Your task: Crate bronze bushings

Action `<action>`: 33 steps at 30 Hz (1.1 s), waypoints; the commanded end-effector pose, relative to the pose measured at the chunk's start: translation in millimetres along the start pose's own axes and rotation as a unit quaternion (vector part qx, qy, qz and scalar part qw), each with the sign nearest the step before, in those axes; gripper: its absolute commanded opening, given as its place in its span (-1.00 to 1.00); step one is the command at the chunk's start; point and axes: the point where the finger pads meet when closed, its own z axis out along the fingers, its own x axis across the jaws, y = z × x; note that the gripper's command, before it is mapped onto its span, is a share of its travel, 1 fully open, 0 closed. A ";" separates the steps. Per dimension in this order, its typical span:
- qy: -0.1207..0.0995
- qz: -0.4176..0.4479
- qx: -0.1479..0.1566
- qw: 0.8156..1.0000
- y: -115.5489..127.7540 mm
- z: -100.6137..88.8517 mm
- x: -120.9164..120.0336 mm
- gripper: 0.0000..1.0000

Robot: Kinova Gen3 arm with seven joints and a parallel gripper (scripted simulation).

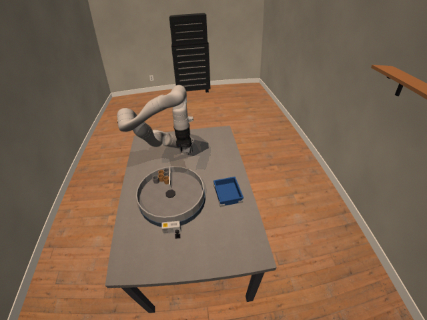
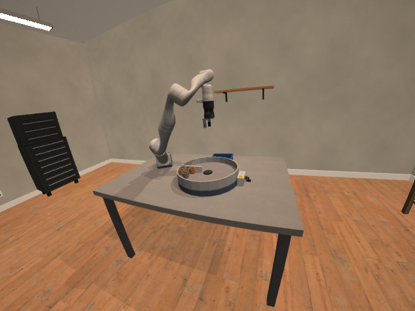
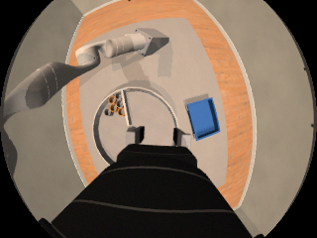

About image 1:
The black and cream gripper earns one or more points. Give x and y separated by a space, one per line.
182 133

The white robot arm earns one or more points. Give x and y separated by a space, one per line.
128 120

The blue plastic tray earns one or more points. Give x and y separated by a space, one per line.
229 189

